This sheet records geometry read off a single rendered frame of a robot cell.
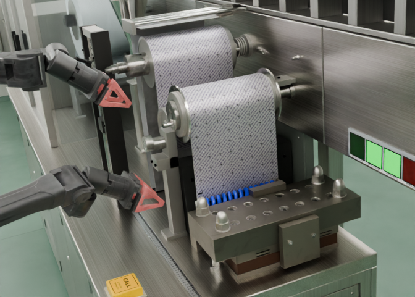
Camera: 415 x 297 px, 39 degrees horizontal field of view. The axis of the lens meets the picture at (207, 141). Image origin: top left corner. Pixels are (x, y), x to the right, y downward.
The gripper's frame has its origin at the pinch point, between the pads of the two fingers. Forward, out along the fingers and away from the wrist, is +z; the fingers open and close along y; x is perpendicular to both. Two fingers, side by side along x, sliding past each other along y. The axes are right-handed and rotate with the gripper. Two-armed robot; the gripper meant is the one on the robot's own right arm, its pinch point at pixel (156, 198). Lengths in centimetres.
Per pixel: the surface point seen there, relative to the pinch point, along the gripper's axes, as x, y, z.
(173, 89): 26.4, -6.7, -4.4
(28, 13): 27, -102, -28
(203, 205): 3.9, 8.7, 8.0
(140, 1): 47, -71, 0
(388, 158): 32, 36, 29
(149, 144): 11.0, -7.2, -4.4
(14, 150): -94, -378, 45
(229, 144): 19.1, 0.9, 12.4
